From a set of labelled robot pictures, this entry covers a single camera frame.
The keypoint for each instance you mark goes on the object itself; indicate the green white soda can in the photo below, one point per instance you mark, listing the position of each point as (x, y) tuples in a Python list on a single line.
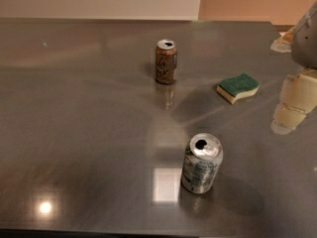
[(202, 160)]

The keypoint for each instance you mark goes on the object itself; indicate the orange La Croix can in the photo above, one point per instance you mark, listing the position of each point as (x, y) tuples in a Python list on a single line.
[(166, 61)]

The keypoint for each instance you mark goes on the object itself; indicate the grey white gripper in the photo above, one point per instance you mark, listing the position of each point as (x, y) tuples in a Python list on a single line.
[(306, 39)]

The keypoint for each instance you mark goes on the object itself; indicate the green yellow sponge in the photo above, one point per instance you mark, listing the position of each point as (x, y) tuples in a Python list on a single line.
[(238, 87)]

